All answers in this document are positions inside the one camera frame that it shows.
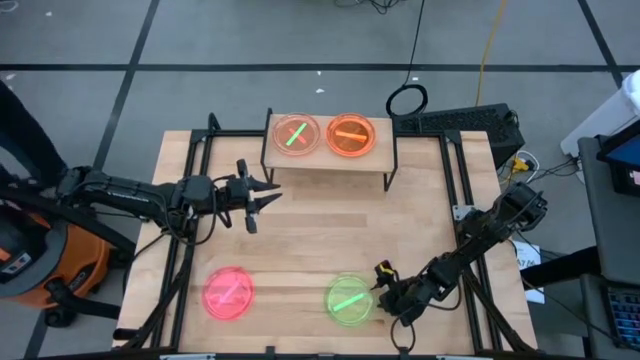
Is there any pink translucent plate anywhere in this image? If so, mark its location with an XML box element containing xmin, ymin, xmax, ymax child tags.
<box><xmin>201</xmin><ymin>265</ymin><xmax>257</xmax><ymax>322</ymax></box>
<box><xmin>272</xmin><ymin>112</ymin><xmax>322</xmax><ymax>157</ymax></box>

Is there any black metal rig frame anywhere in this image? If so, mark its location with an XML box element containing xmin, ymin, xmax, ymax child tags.
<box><xmin>112</xmin><ymin>112</ymin><xmax>539</xmax><ymax>360</ymax></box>

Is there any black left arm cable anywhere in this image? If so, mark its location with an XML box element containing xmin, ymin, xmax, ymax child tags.
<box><xmin>149</xmin><ymin>172</ymin><xmax>239</xmax><ymax>249</ymax></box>

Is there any black floor cable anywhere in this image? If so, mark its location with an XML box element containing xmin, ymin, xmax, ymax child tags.
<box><xmin>333</xmin><ymin>0</ymin><xmax>406</xmax><ymax>16</ymax></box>

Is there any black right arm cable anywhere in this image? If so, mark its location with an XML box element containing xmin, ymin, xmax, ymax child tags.
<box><xmin>388</xmin><ymin>313</ymin><xmax>418</xmax><ymax>354</ymax></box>

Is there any yellow cord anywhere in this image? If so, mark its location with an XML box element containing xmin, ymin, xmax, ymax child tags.
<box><xmin>473</xmin><ymin>0</ymin><xmax>509</xmax><ymax>108</ymax></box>

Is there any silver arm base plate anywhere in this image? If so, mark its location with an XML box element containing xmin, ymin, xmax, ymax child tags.
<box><xmin>452</xmin><ymin>203</ymin><xmax>476</xmax><ymax>224</ymax></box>

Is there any black coiled cable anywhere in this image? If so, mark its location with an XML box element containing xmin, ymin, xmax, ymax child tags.
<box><xmin>384</xmin><ymin>0</ymin><xmax>430</xmax><ymax>119</ymax></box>

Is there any wooden shelf with black legs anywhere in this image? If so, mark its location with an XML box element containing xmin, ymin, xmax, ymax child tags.
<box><xmin>260</xmin><ymin>106</ymin><xmax>400</xmax><ymax>194</ymax></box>

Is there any orange translucent plate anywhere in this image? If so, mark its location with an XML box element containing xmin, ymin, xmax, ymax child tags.
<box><xmin>325</xmin><ymin>112</ymin><xmax>377</xmax><ymax>158</ymax></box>

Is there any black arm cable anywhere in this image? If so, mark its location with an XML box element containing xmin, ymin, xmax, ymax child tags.
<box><xmin>388</xmin><ymin>313</ymin><xmax>418</xmax><ymax>354</ymax></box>
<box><xmin>149</xmin><ymin>172</ymin><xmax>239</xmax><ymax>249</ymax></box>

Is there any black keyboard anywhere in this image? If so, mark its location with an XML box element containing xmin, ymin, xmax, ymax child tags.
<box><xmin>602</xmin><ymin>287</ymin><xmax>640</xmax><ymax>351</ymax></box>

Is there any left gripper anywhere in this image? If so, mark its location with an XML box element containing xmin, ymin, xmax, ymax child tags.
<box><xmin>214</xmin><ymin>158</ymin><xmax>284</xmax><ymax>236</ymax></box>

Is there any white paper sheet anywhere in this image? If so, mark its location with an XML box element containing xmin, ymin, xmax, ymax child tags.
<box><xmin>510</xmin><ymin>239</ymin><xmax>547</xmax><ymax>305</ymax></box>

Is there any black laptop with blue screen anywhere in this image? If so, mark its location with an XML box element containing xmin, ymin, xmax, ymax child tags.
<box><xmin>596</xmin><ymin>130</ymin><xmax>640</xmax><ymax>198</ymax></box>

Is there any black hose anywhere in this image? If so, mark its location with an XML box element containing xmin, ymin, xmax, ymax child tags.
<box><xmin>0</xmin><ymin>187</ymin><xmax>139</xmax><ymax>254</ymax></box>

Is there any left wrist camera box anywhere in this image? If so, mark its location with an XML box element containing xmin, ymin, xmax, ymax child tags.
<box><xmin>219</xmin><ymin>180</ymin><xmax>247</xmax><ymax>207</ymax></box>

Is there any person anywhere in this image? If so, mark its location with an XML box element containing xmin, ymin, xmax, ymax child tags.
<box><xmin>0</xmin><ymin>79</ymin><xmax>70</xmax><ymax>189</ymax></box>

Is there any orange shop vacuum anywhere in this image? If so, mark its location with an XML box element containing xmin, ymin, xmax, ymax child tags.
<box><xmin>0</xmin><ymin>197</ymin><xmax>121</xmax><ymax>329</ymax></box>

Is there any black desk base bar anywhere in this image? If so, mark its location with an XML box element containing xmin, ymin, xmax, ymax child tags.
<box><xmin>519</xmin><ymin>246</ymin><xmax>601</xmax><ymax>290</ymax></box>

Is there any white plastic bin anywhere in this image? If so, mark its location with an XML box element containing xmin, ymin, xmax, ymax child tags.
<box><xmin>558</xmin><ymin>68</ymin><xmax>640</xmax><ymax>159</ymax></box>

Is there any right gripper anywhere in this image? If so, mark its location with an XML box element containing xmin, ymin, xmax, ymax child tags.
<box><xmin>372</xmin><ymin>259</ymin><xmax>433</xmax><ymax>328</ymax></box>

